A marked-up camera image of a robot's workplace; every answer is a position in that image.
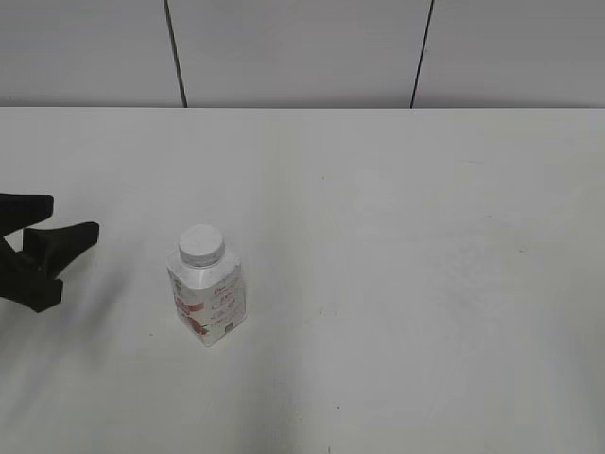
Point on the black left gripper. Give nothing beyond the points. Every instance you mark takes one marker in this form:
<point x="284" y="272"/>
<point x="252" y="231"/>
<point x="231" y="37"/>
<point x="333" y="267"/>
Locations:
<point x="48" y="251"/>

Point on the white round bottle cap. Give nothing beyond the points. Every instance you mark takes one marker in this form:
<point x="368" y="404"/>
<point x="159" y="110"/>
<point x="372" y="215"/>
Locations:
<point x="201" y="246"/>

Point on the white yili changqing bottle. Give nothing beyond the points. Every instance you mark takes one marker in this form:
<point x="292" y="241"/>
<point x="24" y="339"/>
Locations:
<point x="210" y="301"/>

